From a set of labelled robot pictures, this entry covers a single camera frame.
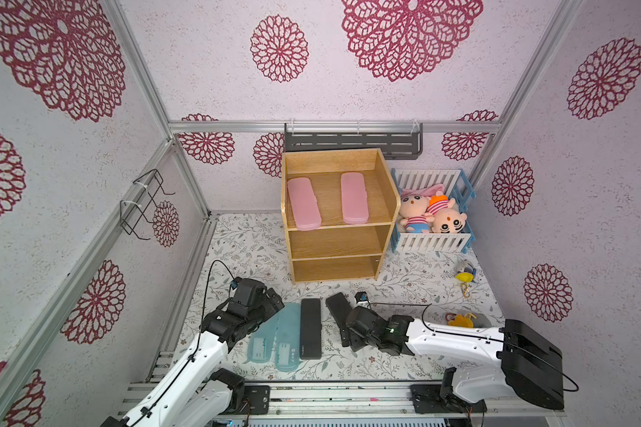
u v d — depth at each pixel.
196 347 0.49
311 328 0.85
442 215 1.02
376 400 0.75
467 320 0.83
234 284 0.71
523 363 0.41
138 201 0.76
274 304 0.73
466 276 0.96
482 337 0.47
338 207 0.77
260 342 0.83
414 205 1.03
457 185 1.13
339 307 0.92
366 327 0.63
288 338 0.85
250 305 0.61
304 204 0.78
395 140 0.95
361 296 0.76
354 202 0.78
